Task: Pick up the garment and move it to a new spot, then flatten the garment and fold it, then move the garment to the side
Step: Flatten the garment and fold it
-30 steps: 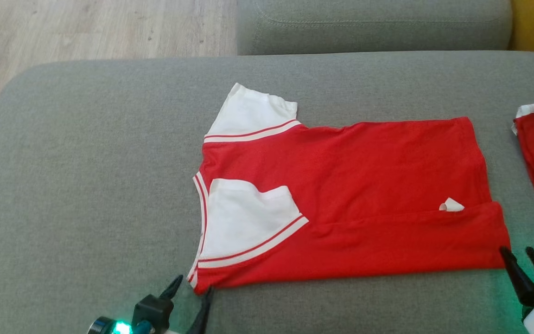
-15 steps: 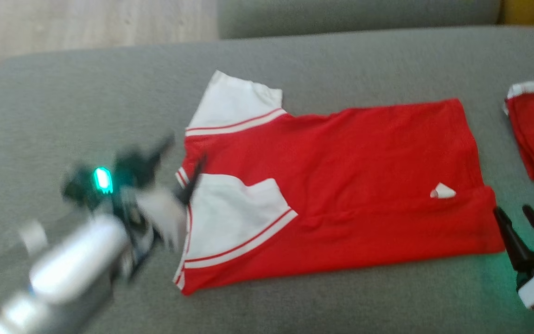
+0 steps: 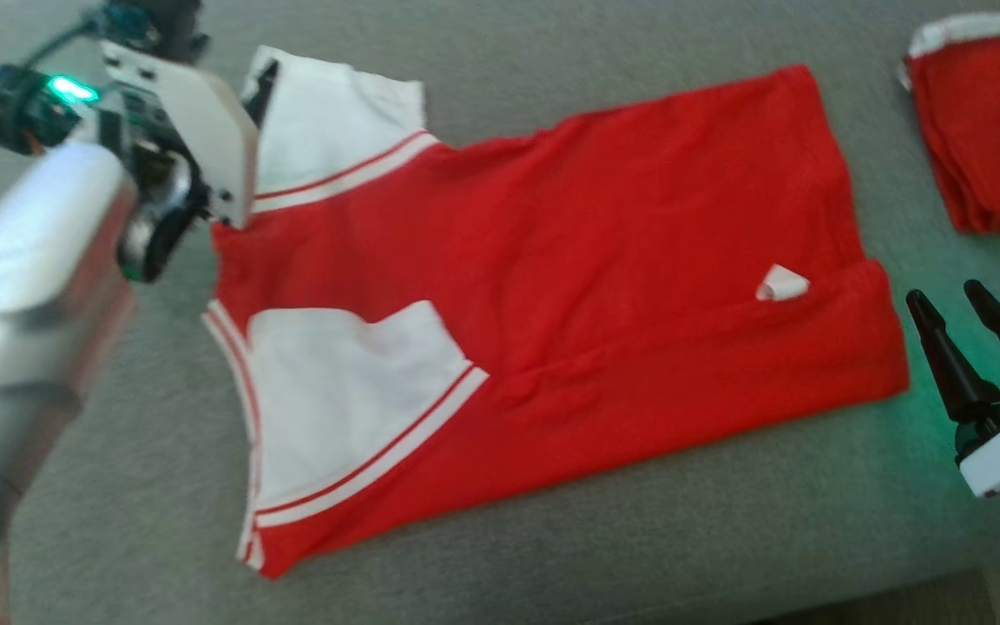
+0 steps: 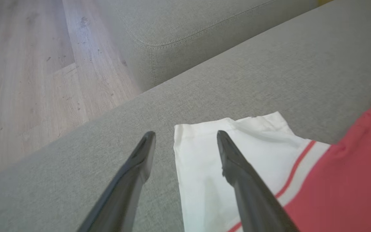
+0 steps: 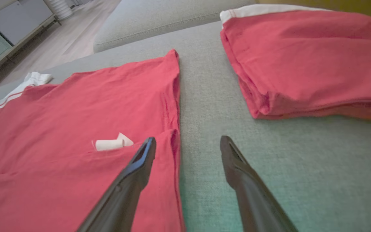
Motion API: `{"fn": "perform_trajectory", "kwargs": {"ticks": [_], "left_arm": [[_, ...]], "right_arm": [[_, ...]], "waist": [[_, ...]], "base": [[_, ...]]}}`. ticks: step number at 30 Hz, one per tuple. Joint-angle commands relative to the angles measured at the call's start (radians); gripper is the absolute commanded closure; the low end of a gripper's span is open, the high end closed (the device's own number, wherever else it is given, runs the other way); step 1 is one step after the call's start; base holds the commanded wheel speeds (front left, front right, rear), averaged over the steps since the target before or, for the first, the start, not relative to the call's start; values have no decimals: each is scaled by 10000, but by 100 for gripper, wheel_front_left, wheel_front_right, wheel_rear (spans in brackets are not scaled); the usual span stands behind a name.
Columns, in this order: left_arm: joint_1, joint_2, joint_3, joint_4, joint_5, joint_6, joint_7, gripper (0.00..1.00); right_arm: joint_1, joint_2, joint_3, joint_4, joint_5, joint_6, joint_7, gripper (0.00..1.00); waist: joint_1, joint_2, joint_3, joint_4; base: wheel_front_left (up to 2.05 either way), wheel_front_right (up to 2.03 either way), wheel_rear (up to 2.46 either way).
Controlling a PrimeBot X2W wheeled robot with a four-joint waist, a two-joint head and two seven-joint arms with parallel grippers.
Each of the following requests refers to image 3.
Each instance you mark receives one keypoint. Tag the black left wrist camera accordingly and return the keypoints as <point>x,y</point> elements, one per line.
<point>153,26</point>

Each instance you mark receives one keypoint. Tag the red shorts with white band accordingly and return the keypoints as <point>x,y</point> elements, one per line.
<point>995,130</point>

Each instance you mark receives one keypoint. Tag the red shirt with white sleeves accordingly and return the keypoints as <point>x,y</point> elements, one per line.
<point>595,217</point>

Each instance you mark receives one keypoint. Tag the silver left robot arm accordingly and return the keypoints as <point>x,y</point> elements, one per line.
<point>31,286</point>

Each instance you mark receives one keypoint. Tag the large grey sofa seat cushion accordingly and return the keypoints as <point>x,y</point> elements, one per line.
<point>552,547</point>

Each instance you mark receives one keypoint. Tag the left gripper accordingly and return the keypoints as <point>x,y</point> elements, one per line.
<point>196,139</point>

